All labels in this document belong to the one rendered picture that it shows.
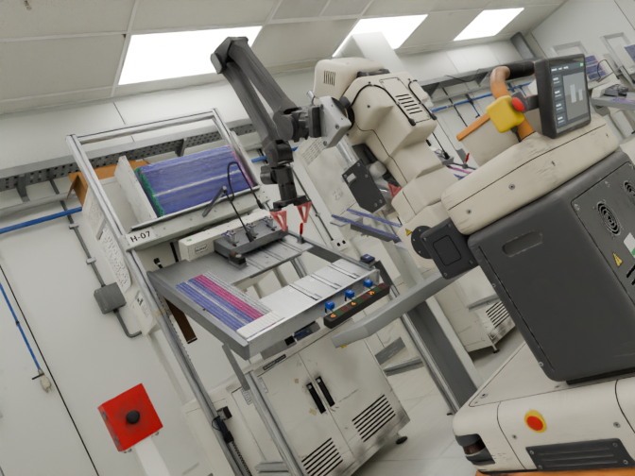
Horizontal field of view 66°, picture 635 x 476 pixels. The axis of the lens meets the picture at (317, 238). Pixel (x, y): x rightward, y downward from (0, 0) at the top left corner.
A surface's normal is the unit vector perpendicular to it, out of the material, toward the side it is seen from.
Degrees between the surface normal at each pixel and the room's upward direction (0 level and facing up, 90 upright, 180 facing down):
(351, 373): 90
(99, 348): 90
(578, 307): 90
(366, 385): 91
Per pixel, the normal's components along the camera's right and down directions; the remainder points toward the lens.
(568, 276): -0.69, 0.30
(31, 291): 0.49, -0.39
